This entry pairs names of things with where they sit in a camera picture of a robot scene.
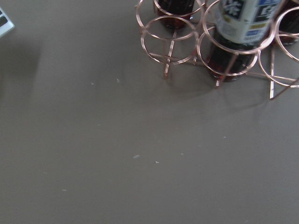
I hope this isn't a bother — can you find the aluminium frame post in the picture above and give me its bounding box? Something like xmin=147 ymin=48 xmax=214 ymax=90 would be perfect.
xmin=0 ymin=8 xmax=15 ymax=37

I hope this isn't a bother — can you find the dark drink bottle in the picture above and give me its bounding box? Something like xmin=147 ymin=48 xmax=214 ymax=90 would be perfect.
xmin=278 ymin=0 xmax=299 ymax=45
xmin=207 ymin=0 xmax=281 ymax=82
xmin=158 ymin=0 xmax=194 ymax=29

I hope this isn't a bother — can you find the copper wire bottle rack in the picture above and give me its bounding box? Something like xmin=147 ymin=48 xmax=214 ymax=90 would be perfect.
xmin=135 ymin=0 xmax=299 ymax=99

